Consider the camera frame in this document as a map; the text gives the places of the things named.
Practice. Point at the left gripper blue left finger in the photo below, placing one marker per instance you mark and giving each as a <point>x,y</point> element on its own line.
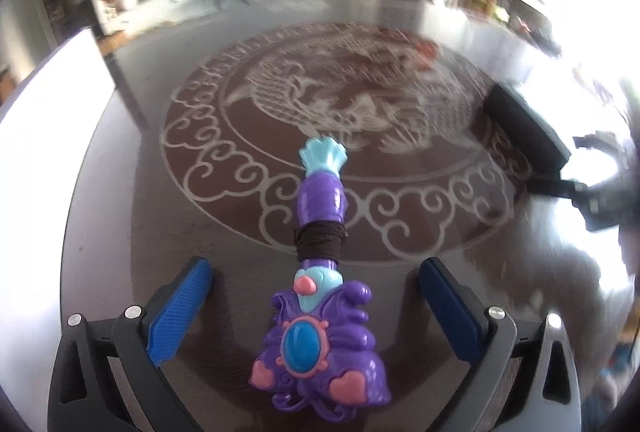
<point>84,395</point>

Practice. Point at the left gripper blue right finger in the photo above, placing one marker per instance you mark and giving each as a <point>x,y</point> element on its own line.
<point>527,365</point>

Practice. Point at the black rectangular box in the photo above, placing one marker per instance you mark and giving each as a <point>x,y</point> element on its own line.
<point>540,144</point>

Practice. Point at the purple toy wand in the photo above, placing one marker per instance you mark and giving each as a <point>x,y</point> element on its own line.
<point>319,353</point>

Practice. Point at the white storage bin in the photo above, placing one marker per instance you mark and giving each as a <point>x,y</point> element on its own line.
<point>46,130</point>

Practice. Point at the cardboard box on floor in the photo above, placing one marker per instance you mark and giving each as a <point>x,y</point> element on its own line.
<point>113,42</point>

